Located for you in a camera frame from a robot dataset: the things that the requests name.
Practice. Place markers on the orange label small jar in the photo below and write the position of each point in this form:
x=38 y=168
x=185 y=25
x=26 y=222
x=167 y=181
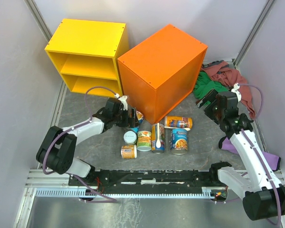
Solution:
x=129 y=152

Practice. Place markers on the dark blue soup can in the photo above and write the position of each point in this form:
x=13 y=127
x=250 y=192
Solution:
x=138 y=120

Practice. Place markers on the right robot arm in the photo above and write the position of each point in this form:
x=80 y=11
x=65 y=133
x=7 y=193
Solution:
x=263 y=194

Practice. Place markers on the green cloth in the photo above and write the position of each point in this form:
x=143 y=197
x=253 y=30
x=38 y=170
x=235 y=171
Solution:
x=204 y=84

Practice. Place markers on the blue Progresso soup can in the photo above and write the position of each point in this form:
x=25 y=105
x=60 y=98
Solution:
x=179 y=141

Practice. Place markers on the orange wooden box cabinet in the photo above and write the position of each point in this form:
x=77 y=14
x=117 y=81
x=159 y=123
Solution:
x=161 y=71

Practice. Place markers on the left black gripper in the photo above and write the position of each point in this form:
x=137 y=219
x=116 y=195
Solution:
x=129 y=122

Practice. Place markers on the red pink cloth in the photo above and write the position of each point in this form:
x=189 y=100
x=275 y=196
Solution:
x=220 y=71

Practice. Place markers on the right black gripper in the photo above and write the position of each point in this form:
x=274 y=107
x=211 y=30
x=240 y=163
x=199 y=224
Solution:
x=209 y=97

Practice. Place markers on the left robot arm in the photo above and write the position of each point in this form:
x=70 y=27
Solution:
x=57 y=150

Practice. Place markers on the purple cloth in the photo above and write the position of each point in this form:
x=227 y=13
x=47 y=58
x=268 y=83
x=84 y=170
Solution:
x=272 y=160

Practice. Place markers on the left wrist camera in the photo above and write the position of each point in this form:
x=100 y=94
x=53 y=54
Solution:
x=123 y=100

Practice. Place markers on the green label noodle cup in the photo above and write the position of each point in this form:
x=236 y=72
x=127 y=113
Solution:
x=144 y=141

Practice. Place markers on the white plastic spoon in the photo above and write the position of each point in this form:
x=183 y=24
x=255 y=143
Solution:
x=158 y=142

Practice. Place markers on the white lid small jar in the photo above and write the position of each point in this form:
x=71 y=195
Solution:
x=130 y=138

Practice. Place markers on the yellow lying soup can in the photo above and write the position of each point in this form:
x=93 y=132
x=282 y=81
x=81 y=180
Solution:
x=178 y=122

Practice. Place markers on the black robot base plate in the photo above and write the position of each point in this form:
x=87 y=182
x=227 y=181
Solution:
x=153 y=182

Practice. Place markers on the yellow blue upright can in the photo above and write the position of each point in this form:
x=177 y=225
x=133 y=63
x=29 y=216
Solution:
x=162 y=139

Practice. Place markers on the yellow open shelf cabinet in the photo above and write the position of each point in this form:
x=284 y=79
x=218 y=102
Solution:
x=85 y=55

